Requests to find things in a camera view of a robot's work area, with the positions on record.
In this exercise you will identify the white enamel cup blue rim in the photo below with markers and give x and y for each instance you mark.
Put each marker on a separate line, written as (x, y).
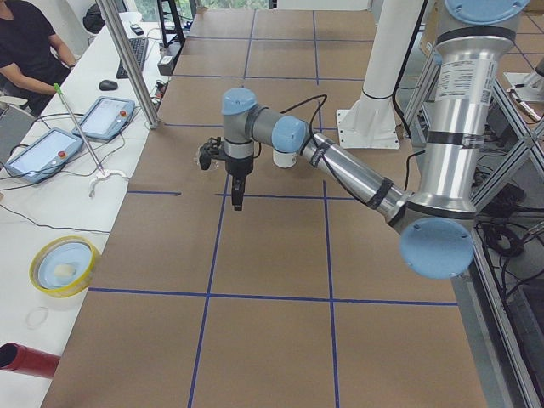
(283, 159)

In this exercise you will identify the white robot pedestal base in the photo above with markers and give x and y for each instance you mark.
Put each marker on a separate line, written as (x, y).
(370, 122)

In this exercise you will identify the white rubber band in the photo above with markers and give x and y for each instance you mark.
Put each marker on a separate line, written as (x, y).
(36, 317)

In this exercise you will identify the seated person black shirt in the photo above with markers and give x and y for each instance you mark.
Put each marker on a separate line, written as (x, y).
(33, 56)

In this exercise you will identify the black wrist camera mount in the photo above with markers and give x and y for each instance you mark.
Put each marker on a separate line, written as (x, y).
(214, 146)

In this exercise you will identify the blue teach pendant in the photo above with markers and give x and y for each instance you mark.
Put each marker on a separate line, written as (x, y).
(44, 157)
(106, 118)

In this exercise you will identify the yellow tape roll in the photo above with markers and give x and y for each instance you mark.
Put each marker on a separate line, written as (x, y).
(64, 267)

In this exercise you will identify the metal rod green tip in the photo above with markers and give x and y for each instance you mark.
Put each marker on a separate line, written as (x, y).
(77, 125)

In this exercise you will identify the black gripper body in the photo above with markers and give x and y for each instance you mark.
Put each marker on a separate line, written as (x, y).
(239, 166)

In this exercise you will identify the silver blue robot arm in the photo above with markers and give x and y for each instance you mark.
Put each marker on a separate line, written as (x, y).
(434, 222)

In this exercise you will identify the far blue teach pendant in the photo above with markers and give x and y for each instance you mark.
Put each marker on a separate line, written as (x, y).
(106, 118)

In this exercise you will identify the red cylinder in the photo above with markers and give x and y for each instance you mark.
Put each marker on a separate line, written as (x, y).
(29, 361)

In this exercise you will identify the aluminium frame post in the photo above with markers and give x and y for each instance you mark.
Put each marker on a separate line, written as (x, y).
(120, 39)

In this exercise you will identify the black computer mouse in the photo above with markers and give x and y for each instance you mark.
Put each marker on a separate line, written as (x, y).
(108, 85)

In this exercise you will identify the near blue teach pendant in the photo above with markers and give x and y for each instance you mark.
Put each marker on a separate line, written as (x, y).
(44, 157)

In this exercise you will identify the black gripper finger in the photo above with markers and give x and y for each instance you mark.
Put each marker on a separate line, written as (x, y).
(238, 186)

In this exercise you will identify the clear glass funnel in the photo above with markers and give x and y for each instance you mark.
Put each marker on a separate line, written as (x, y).
(206, 162)

